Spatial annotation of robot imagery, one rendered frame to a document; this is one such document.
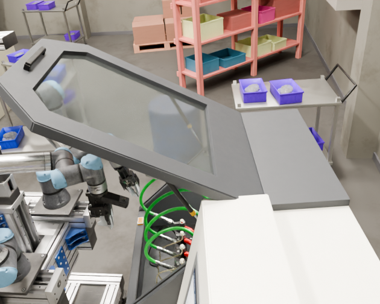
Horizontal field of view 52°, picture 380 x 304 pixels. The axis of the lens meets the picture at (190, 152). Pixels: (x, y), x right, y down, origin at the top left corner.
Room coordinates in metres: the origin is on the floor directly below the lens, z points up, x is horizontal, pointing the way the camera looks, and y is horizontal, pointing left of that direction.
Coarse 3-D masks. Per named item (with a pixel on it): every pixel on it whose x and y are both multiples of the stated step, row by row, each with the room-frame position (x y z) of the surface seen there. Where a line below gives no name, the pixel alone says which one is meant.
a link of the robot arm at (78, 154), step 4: (48, 140) 1.58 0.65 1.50; (52, 140) 1.57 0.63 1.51; (52, 144) 1.56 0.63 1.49; (56, 144) 1.55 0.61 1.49; (60, 144) 1.54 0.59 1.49; (64, 144) 1.54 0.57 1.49; (56, 148) 1.55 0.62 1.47; (68, 148) 1.53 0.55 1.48; (72, 148) 1.53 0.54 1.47; (72, 152) 1.51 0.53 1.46; (76, 152) 1.52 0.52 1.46; (80, 152) 1.52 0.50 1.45; (84, 152) 1.53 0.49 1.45; (76, 156) 1.50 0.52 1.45; (80, 156) 1.51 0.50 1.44; (76, 160) 1.48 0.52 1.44; (80, 160) 1.49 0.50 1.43
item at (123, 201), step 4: (108, 192) 1.25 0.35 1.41; (104, 196) 1.23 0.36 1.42; (108, 196) 1.23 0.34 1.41; (112, 196) 1.24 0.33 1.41; (116, 196) 1.25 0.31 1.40; (120, 196) 1.26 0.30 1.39; (100, 200) 1.22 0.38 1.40; (104, 200) 1.22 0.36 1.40; (108, 200) 1.22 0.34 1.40; (112, 200) 1.22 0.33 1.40; (116, 200) 1.22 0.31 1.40; (120, 200) 1.23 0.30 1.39; (124, 200) 1.23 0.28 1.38; (128, 200) 1.25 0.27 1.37; (116, 204) 1.22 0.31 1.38; (120, 204) 1.22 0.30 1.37; (124, 204) 1.22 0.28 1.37
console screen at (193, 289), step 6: (192, 270) 0.85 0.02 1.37; (198, 270) 0.79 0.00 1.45; (192, 276) 0.83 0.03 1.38; (198, 276) 0.77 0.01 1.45; (192, 282) 0.81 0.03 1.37; (198, 282) 0.75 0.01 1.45; (192, 288) 0.79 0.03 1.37; (198, 288) 0.72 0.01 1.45; (186, 294) 0.85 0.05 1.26; (192, 294) 0.77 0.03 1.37; (198, 294) 0.71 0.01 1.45; (186, 300) 0.83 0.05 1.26; (192, 300) 0.75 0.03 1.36; (198, 300) 0.69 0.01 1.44
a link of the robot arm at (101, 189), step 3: (105, 183) 1.23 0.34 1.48; (87, 186) 1.23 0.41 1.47; (90, 186) 1.21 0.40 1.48; (93, 186) 1.21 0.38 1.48; (96, 186) 1.21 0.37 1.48; (99, 186) 1.21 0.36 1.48; (102, 186) 1.22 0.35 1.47; (105, 186) 1.23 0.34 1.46; (90, 189) 1.21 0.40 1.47; (93, 189) 1.21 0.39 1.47; (96, 189) 1.20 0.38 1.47; (99, 189) 1.21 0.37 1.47; (102, 189) 1.22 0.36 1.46; (105, 189) 1.23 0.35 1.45; (90, 192) 1.22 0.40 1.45; (93, 192) 1.21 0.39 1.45; (96, 192) 1.21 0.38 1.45; (99, 192) 1.21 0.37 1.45; (102, 192) 1.22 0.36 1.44
